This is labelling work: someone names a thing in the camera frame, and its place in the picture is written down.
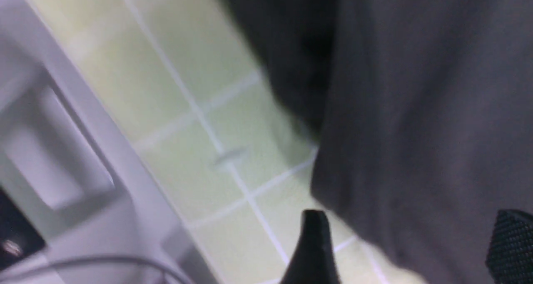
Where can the dark gray long-sleeve top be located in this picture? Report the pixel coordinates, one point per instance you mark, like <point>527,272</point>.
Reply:
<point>424,113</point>

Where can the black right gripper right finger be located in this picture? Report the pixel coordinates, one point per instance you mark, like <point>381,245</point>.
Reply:
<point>510,254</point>

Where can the light green checkered tablecloth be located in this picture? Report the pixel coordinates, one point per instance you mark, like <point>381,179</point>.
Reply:
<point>183,87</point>

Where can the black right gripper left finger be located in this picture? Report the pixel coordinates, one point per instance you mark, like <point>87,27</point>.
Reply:
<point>313,260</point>

